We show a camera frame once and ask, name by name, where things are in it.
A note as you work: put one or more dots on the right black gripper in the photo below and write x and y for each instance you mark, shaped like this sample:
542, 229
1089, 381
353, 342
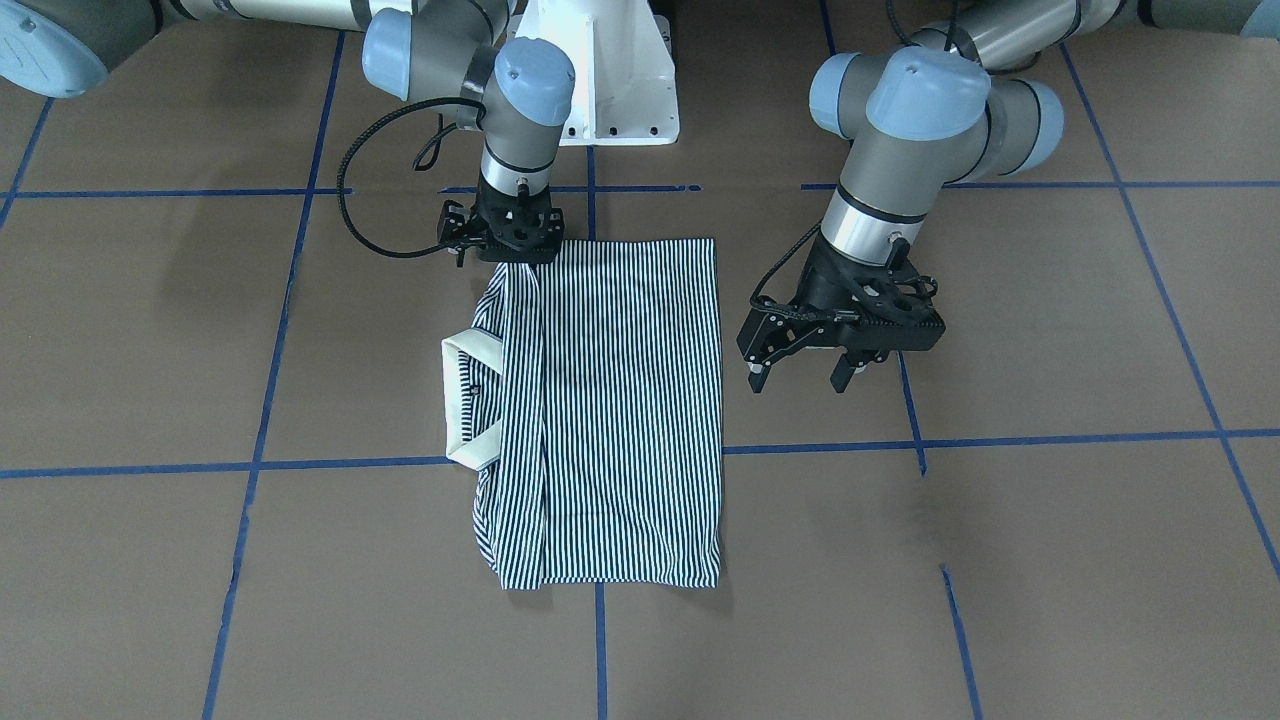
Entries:
455, 229

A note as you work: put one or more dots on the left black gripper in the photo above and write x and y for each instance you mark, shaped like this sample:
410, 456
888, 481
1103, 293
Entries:
826, 278

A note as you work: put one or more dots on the navy white striped polo shirt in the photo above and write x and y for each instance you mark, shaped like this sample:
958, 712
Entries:
586, 394

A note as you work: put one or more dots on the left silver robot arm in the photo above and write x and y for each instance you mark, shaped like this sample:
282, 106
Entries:
947, 106

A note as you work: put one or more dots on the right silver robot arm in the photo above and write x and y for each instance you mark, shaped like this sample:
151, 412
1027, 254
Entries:
463, 60

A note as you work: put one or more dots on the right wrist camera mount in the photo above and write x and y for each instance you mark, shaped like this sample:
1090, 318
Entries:
530, 236

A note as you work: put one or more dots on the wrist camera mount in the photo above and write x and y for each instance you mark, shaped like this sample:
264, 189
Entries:
530, 236
898, 306

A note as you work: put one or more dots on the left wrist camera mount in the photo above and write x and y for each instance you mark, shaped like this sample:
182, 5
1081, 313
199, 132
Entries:
898, 306

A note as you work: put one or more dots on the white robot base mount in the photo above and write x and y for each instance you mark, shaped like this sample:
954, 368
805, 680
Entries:
623, 53

